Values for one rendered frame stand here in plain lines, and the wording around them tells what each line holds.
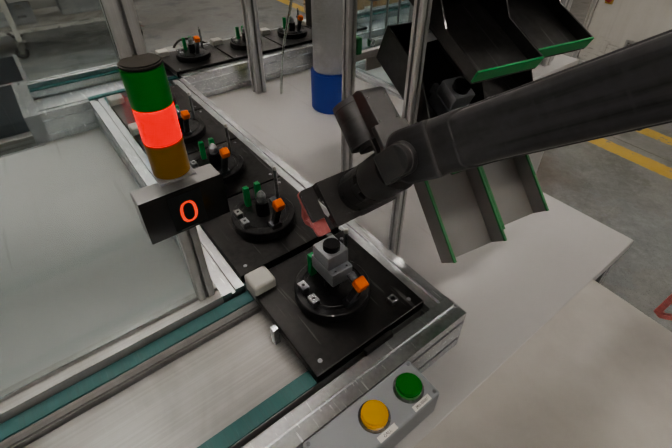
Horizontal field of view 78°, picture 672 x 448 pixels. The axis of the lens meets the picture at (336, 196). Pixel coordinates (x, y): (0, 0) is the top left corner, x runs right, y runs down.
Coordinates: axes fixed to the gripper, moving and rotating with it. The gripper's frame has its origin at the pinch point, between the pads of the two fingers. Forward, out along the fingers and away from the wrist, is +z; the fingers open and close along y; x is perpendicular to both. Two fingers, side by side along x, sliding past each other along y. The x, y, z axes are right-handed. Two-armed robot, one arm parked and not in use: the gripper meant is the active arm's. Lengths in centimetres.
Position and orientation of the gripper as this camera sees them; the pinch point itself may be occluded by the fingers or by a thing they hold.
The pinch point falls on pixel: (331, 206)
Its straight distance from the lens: 65.8
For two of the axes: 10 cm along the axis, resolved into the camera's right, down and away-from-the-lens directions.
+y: -8.0, 3.7, -4.7
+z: -4.0, 2.6, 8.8
